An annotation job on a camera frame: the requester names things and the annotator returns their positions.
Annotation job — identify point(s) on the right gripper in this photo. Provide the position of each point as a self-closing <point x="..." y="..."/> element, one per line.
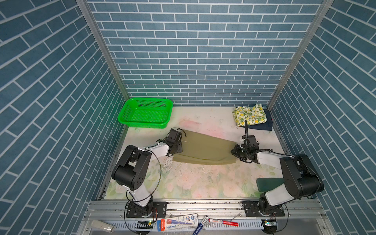
<point x="234" y="151"/>

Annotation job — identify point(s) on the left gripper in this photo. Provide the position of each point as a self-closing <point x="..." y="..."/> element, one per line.
<point x="179" y="149"/>

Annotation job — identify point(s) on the olive khaki skirt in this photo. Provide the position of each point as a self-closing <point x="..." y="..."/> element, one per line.
<point x="205" y="150"/>

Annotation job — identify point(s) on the dark blue denim skirt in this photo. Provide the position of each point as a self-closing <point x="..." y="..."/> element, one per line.
<point x="267" y="126"/>

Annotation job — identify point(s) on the yellow lemon print skirt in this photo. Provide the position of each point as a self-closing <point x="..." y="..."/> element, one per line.
<point x="251" y="115"/>

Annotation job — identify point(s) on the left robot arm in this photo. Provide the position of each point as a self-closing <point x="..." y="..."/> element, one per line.
<point x="131" y="169"/>

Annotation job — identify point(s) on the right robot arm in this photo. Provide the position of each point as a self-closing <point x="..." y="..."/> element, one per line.
<point x="300" y="177"/>

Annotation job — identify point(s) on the dark green pad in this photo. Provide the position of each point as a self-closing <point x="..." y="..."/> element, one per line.
<point x="268" y="184"/>

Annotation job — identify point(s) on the green plastic basket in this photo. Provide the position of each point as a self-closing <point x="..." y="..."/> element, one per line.
<point x="146" y="113"/>

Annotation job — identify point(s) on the toothpaste box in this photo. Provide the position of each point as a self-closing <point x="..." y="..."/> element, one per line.
<point x="178" y="222"/>

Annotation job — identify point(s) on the blue marker pen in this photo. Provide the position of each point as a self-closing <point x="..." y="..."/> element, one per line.
<point x="201" y="225"/>

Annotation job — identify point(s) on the white plastic cup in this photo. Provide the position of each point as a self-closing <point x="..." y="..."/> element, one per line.
<point x="102" y="226"/>

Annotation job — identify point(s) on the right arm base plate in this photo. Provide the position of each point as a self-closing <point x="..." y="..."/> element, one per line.
<point x="258" y="208"/>

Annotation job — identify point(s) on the aluminium rail frame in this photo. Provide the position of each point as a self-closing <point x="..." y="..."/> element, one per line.
<point x="113" y="212"/>

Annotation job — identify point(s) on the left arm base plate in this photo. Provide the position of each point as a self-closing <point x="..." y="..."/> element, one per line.
<point x="152" y="209"/>

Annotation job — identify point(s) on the red handled screwdriver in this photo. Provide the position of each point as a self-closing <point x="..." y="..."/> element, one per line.
<point x="224" y="222"/>

